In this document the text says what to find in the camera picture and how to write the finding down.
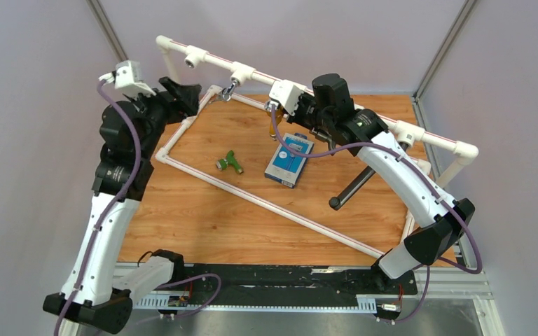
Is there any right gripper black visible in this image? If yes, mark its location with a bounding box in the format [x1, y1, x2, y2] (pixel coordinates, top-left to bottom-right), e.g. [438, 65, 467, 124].
[281, 90, 332, 133]

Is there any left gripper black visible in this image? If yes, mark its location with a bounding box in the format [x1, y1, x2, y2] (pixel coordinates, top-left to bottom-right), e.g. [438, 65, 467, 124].
[125, 77, 203, 160]

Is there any chrome metal faucet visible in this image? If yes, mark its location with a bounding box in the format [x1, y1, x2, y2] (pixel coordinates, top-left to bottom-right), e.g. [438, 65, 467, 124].
[218, 78, 240, 102]

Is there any green plastic faucet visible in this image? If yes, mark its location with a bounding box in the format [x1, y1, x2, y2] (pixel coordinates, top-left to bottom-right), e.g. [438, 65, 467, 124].
[216, 150, 244, 174]

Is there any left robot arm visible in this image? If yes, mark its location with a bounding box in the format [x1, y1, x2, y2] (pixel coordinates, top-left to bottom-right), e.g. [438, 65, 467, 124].
[43, 77, 202, 335]

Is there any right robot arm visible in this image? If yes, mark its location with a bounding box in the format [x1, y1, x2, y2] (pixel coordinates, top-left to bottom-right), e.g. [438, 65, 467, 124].
[270, 73, 475, 293]

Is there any dark grey short faucet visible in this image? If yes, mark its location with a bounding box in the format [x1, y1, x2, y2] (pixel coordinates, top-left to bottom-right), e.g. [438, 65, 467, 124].
[310, 128, 336, 150]

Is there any blue razor box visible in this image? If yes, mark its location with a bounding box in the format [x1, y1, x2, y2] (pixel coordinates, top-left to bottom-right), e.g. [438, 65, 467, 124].
[264, 133, 315, 188]

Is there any dark grey long faucet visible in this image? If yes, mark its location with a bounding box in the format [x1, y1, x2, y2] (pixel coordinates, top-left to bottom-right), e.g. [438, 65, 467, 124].
[329, 166, 375, 211]

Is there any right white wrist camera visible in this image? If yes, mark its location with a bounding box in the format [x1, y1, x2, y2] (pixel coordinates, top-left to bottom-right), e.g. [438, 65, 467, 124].
[268, 80, 307, 116]

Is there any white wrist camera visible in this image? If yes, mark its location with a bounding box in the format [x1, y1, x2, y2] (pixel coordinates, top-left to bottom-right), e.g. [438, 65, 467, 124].
[98, 60, 156, 99]
[268, 80, 307, 116]

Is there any white PVC pipe frame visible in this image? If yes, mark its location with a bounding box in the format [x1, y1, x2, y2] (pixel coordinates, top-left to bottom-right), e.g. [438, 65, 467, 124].
[156, 35, 479, 258]

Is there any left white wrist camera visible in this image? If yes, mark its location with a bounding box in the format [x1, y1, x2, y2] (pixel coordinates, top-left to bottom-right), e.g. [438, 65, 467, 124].
[98, 60, 156, 99]

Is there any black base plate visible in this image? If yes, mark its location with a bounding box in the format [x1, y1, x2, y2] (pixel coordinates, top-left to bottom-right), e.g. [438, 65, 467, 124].
[175, 263, 418, 307]

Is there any aluminium frame rail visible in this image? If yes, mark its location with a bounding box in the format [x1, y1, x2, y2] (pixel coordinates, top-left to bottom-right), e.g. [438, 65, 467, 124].
[43, 251, 504, 335]

